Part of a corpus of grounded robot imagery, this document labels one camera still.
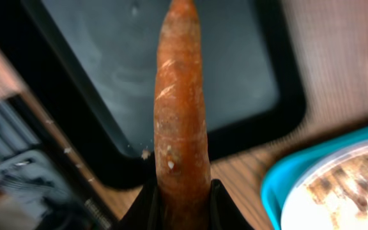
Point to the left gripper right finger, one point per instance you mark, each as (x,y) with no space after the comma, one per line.
(224,214)

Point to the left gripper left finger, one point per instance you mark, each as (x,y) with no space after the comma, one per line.
(145,211)

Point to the orange carrot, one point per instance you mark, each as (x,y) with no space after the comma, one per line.
(181,145)

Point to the teal plastic serving tray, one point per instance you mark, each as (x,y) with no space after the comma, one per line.
(281,177)

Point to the white plate with food scraps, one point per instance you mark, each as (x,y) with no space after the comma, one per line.
(332,194)

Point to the black plastic tray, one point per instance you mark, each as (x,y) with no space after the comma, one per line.
(92,64)

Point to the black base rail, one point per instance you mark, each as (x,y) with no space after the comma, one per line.
(36,172)

